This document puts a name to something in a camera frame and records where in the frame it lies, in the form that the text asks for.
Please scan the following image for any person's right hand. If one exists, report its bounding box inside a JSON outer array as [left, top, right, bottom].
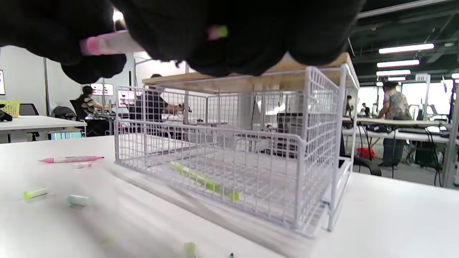
[[0, 0, 365, 85]]

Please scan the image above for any pink double-ended highlighter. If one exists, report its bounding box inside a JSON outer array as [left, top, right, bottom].
[[80, 24, 229, 56], [39, 156, 105, 164]]

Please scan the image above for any white wire basket drawer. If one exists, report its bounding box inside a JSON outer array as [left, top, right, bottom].
[[114, 118, 332, 239]]

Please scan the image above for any yellow-green double-ended highlighter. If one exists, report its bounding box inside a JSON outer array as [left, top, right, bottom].
[[169, 161, 241, 202]]

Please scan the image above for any teal highlighter cap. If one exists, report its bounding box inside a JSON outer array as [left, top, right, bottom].
[[67, 195, 90, 207]]

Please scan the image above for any computer monitor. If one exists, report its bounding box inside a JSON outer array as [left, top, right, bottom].
[[118, 90, 136, 108], [90, 83, 114, 96]]

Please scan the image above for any red bag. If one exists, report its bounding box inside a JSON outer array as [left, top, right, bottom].
[[356, 147, 376, 161]]

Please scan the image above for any white desk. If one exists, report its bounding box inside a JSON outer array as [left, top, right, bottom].
[[0, 115, 87, 144], [342, 116, 459, 144]]

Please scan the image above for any black backpack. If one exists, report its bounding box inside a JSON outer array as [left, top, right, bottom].
[[52, 106, 77, 120]]

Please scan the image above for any yellow plastic basket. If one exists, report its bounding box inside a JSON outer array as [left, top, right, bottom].
[[0, 100, 20, 118]]

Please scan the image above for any wooden top wire rack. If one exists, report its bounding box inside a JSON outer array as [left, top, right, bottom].
[[115, 53, 360, 233]]

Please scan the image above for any aluminium profile post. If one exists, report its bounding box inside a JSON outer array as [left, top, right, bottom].
[[441, 82, 459, 188]]

